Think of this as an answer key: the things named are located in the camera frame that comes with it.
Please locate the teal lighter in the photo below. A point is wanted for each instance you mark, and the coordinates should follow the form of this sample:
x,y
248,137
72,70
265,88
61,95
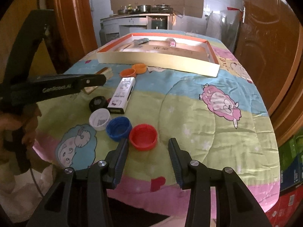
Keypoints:
x,y
140,41

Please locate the green and red cartons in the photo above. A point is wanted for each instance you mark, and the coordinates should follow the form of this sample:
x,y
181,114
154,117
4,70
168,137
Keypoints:
x,y
290,155

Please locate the green air fryer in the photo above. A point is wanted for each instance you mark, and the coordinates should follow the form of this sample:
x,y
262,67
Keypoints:
x,y
159,23

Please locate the light orange bottle cap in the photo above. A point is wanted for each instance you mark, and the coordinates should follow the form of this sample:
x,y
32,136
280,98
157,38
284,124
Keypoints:
x,y
139,68

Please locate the orange-rimmed shallow tray box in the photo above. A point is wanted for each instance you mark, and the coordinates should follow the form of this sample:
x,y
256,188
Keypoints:
x,y
107,54

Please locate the brown wooden door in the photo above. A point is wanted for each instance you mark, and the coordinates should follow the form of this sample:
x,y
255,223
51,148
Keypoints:
x,y
270,49

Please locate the person's left hand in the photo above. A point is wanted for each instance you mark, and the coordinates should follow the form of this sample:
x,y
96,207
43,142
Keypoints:
x,y
28,121

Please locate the black gas stove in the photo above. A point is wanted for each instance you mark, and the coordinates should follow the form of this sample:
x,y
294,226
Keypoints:
x,y
162,8

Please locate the gold rectangular box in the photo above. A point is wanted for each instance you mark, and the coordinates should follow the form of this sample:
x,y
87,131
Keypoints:
x,y
103,76

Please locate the colourful cartoon sheep tablecloth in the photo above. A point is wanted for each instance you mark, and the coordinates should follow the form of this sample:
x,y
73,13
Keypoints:
x,y
221,121

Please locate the black round cap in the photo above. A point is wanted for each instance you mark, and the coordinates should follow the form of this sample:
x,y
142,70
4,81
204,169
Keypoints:
x,y
98,102

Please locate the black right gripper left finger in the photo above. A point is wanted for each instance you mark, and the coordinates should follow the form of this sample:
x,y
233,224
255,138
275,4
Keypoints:
x,y
79,198

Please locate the white kitchen counter cabinet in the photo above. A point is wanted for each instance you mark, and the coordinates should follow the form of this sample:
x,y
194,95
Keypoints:
x,y
120,25

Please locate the blue bottle cap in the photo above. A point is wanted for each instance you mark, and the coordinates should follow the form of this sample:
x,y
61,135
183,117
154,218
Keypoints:
x,y
119,128

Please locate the red bottle cap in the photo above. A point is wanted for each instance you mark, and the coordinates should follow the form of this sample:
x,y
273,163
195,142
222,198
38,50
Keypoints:
x,y
143,137

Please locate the clear glittery rectangular box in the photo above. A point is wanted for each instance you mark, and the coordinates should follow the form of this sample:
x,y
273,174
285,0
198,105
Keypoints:
x,y
171,42

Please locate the white cartoon printed box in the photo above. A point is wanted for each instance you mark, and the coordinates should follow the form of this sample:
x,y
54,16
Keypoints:
x,y
121,96

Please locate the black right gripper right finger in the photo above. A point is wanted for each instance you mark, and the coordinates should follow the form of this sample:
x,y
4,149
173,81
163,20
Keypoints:
x,y
235,204

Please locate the white bottle cap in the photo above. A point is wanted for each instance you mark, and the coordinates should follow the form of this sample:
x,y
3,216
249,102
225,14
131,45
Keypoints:
x,y
100,119

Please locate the steel cooking pot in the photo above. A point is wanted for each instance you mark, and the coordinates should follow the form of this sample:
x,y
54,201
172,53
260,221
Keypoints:
x,y
144,8

